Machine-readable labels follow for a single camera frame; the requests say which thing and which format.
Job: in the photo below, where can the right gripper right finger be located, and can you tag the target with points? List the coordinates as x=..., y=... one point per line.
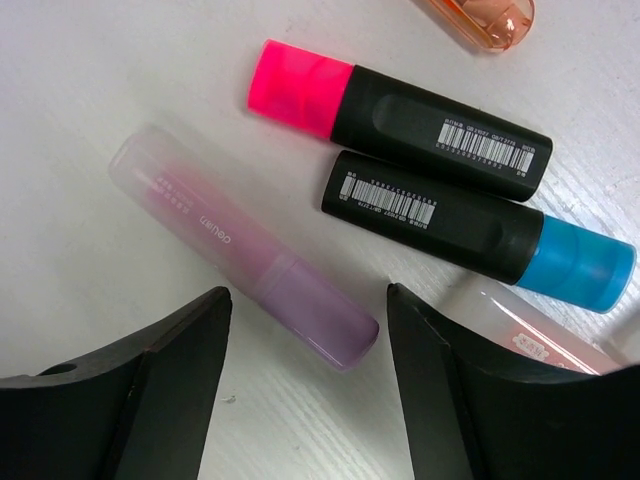
x=476, y=410

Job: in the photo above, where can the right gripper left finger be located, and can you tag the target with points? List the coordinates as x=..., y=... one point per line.
x=138, y=408

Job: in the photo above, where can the yellow cap translucent marker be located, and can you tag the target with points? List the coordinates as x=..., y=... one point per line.
x=491, y=310

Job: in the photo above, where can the purple translucent marker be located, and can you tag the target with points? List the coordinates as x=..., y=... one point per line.
x=163, y=177

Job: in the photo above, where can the blue cap black highlighter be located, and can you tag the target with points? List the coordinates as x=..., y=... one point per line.
x=502, y=240

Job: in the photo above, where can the pink cap black highlighter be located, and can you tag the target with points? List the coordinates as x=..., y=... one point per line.
x=403, y=124

